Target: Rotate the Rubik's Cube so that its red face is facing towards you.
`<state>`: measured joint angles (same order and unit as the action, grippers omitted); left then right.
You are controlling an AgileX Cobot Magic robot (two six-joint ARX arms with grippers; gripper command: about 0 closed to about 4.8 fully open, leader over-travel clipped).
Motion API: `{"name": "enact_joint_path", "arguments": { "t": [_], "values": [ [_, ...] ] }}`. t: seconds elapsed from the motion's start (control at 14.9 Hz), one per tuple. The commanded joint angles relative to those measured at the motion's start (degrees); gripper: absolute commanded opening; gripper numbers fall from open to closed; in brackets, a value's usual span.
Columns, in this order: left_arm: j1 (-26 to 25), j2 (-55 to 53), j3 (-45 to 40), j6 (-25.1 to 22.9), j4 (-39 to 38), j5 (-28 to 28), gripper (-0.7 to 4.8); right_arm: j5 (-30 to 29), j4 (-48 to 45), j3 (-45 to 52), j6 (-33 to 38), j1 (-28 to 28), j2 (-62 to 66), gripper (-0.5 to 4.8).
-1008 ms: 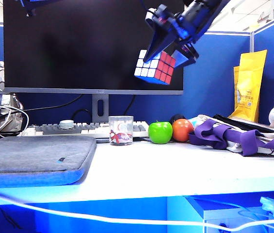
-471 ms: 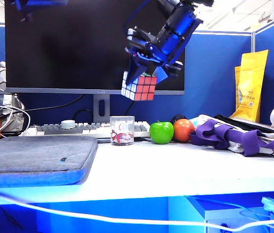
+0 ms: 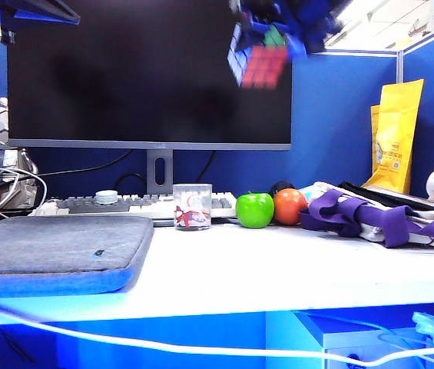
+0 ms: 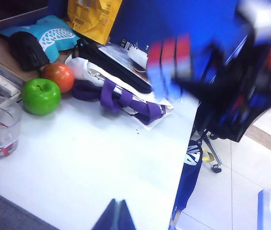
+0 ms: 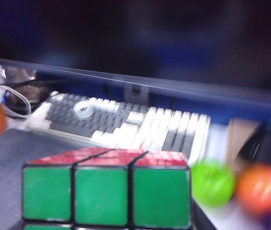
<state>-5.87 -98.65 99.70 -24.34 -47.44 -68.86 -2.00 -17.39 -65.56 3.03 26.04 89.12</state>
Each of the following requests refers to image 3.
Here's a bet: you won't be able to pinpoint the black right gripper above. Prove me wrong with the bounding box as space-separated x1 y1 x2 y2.
231 0 343 58

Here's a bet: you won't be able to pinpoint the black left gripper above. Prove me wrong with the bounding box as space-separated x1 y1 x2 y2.
0 0 81 43

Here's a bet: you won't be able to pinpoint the multicolour Rubik's cube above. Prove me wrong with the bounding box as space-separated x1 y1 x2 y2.
227 25 293 90

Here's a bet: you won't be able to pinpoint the black AOC computer monitor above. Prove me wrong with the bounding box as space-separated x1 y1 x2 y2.
6 0 293 195

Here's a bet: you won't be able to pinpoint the small yellow pouch bag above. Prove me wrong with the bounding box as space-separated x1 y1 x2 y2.
369 104 382 178

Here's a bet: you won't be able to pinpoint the black computer mouse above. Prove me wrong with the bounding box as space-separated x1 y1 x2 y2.
270 180 297 195

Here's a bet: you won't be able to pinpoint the large yellow pouch bag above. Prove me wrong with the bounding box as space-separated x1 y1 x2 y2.
362 78 425 194

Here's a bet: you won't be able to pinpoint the orange fruit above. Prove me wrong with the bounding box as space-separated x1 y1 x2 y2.
273 188 309 226

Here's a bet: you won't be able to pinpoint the green apple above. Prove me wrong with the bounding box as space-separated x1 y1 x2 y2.
235 191 275 229

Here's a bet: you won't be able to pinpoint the clear printed glass cup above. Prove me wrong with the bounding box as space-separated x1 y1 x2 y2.
172 183 214 231

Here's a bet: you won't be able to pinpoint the clear adhesive tape roll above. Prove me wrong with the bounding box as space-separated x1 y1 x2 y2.
94 189 119 204

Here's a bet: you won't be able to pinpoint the white and grey keyboard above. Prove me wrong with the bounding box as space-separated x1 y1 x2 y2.
31 191 239 224

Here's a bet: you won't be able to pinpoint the grey fabric laptop sleeve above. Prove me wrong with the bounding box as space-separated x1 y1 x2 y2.
0 214 155 299

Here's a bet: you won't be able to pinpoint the under-desk drawer cabinet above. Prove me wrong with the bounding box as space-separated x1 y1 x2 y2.
265 309 434 369

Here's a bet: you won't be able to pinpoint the short black cable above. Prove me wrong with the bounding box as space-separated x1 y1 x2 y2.
195 150 217 184

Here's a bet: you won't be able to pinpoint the long black monitor cable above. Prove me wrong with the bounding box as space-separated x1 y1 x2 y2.
38 148 135 177

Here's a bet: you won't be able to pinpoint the thin white desk cable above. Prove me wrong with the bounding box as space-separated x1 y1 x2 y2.
0 165 48 226

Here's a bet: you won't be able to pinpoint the looped black cable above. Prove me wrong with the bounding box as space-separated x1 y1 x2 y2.
114 172 148 194

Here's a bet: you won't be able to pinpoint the white tote bag purple straps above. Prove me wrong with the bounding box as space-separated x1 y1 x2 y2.
300 181 434 249

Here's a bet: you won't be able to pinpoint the thick white foreground cable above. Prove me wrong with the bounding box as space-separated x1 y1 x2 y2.
0 298 434 368

